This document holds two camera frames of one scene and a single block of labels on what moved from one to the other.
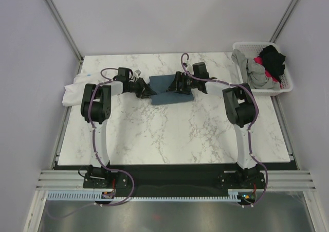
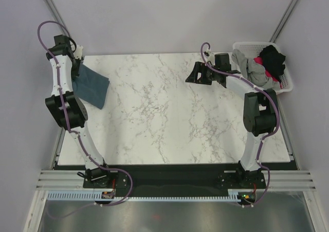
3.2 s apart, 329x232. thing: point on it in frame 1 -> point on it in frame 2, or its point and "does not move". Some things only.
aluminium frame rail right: [280, 25] does not move
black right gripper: [179, 77] -> [199, 67]
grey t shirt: [255, 73] does not move
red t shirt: [258, 60] does not move
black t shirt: [272, 61] does not move
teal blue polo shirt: [160, 84] -> [90, 86]
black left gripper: [146, 91] -> [76, 73]
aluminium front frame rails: [73, 180] does not move
